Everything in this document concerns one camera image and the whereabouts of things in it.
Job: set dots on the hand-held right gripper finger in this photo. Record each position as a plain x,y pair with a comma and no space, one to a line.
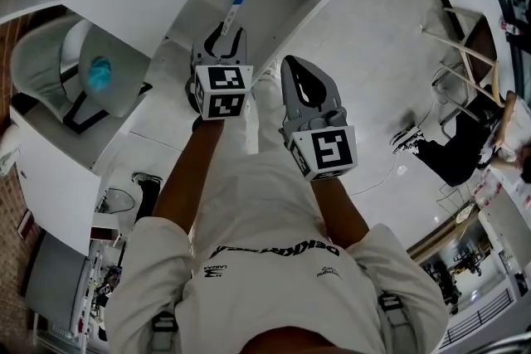
329,99
289,95

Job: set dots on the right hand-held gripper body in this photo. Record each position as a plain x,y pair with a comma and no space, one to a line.
327,149

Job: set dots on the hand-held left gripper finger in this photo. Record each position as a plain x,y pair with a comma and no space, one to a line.
242,49
205,49

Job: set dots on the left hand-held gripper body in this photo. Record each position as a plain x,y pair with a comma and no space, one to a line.
224,95

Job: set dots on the person's left forearm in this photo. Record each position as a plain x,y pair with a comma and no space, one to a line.
195,170

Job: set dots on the person's right forearm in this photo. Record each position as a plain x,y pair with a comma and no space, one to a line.
336,211

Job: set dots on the person's right shoe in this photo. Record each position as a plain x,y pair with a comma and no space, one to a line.
269,69

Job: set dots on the person's white trousers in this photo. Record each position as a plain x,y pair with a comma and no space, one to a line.
267,124

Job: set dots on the person's white shirt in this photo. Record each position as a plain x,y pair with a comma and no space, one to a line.
269,219

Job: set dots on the blue crumpled cloth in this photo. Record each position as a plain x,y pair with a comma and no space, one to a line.
100,72

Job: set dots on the wooden chair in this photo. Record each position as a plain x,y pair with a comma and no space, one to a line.
477,41

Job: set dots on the grey shell chair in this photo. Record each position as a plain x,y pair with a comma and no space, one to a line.
45,62

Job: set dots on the white cabinet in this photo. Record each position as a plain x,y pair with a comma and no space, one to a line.
54,186

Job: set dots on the white vase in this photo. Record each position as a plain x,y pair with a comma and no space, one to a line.
9,139

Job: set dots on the grey metal cabinet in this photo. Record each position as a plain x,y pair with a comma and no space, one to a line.
54,282

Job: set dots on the brown picture frame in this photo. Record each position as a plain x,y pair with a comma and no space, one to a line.
27,226

